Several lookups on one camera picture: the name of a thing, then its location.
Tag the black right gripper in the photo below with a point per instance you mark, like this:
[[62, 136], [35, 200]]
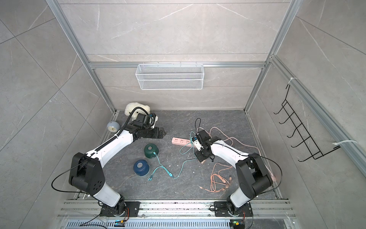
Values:
[[199, 156]]

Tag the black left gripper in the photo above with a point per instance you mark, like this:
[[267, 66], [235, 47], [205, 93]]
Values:
[[156, 136]]

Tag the green meat grinder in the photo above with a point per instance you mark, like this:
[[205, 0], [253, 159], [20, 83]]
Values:
[[151, 150]]

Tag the pink power strip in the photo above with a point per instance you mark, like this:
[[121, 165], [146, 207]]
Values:
[[181, 142]]

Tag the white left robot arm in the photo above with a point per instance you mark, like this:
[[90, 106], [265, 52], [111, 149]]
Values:
[[86, 172]]

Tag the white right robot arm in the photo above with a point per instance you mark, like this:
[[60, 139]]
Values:
[[254, 177]]

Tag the blue meat grinder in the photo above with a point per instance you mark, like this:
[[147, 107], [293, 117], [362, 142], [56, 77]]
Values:
[[141, 168]]

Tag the white plush dog toy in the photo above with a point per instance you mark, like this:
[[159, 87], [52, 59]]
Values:
[[131, 106]]

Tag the small globe ball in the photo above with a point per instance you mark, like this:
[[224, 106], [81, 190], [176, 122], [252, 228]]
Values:
[[113, 127]]

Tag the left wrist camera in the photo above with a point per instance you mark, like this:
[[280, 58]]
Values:
[[152, 120]]

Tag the white wire mesh basket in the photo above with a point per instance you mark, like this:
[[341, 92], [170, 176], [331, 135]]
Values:
[[170, 76]]

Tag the black wire hook rack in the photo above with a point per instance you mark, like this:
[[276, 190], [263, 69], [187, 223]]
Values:
[[299, 129]]

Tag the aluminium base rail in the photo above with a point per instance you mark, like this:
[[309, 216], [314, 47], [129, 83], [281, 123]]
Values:
[[177, 214]]

